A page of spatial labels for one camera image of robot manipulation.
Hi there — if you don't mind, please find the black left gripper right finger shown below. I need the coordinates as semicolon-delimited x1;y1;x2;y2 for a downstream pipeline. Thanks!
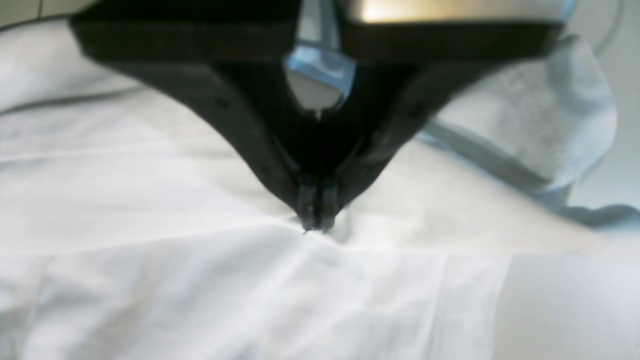
318;0;566;231

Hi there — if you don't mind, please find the white t-shirt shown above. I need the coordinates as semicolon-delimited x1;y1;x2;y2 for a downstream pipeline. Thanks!
1;19;639;360

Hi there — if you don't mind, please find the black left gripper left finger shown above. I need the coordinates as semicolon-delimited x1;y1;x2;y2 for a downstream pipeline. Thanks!
70;0;321;231

